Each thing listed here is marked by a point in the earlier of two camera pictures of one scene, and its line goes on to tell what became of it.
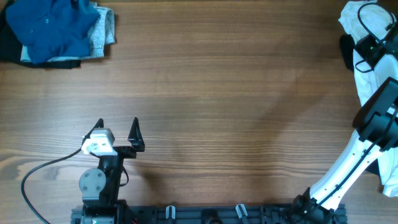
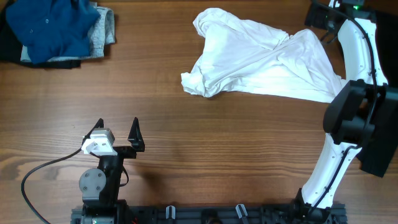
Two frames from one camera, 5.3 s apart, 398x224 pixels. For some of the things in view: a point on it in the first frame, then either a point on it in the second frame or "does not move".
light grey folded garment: [102, 33] does not move
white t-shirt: [358, 18] to [243, 56]
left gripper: [136, 142] does not move
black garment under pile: [10, 46] does not move
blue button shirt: [52, 29] does not move
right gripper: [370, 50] to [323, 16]
